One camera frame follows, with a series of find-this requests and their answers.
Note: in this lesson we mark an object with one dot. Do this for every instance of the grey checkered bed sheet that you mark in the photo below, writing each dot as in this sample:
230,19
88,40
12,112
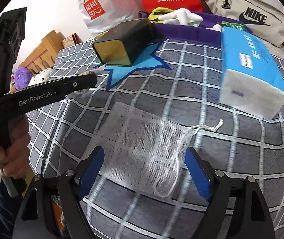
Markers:
186,94

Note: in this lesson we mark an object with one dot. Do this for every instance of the wooden chair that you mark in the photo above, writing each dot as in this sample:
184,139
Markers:
45,54

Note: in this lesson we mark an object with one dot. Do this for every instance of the grey Nike waist bag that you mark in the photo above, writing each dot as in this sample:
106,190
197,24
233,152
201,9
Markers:
264,17

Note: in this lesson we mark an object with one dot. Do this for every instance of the purple plush toy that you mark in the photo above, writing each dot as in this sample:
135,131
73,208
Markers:
22,78

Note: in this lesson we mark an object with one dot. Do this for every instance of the yellow pouch with black straps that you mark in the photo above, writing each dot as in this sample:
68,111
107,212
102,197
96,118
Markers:
156,13

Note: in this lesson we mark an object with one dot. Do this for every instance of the blue tissue pack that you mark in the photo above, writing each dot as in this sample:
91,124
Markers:
251,80

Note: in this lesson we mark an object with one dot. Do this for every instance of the purple towel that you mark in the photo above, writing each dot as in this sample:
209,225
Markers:
200,34

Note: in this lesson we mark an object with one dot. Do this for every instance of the person's left hand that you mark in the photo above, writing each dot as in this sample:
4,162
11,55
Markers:
16,157

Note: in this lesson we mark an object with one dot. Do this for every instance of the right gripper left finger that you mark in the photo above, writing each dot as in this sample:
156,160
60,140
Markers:
36,217

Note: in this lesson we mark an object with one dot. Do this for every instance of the white Miniso plastic bag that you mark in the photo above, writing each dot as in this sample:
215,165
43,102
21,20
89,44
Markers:
102,15

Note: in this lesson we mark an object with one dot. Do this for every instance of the green small tissue packet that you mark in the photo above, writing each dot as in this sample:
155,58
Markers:
233,25

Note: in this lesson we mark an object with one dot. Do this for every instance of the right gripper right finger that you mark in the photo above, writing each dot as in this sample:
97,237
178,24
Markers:
251,217

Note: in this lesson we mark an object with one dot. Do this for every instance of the white glove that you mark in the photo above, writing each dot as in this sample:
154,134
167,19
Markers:
181,16
215,27

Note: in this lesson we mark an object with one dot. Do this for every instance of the brown wooden box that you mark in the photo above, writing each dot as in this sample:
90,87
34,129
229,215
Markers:
71,41

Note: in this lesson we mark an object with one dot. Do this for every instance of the dark green tea tin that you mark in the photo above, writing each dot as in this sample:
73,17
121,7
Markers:
123,44

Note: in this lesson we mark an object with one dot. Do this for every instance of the white mesh drawstring bag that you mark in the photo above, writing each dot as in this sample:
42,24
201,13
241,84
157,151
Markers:
143,152

